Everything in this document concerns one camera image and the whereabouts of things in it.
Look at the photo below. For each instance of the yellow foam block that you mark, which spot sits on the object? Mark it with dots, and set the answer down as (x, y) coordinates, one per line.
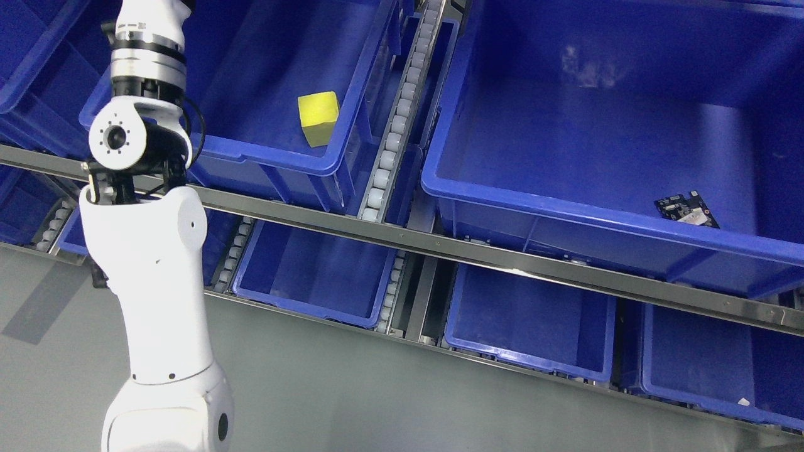
(318, 114)

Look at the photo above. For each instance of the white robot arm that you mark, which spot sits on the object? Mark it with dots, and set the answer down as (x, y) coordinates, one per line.
(144, 228)

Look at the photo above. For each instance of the blue bin with block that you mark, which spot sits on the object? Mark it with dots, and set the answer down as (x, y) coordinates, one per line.
(245, 63)

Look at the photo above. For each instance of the metal shelf rack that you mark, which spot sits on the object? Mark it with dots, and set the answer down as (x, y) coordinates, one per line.
(660, 293)

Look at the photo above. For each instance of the white roller track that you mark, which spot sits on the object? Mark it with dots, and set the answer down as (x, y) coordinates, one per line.
(404, 109)

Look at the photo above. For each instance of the lower blue bin left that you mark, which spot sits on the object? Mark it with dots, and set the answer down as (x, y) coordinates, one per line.
(319, 275)

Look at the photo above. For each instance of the lower blue bin center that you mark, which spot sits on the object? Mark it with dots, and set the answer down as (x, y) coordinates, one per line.
(531, 323)

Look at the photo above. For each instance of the large blue bin right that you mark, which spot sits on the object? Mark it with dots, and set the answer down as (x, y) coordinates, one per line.
(561, 123)

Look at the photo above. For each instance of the black circuit board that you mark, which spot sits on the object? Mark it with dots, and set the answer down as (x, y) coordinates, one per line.
(689, 209)

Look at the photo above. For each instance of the lower blue bin right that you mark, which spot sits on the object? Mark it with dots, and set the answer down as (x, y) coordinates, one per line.
(720, 366)

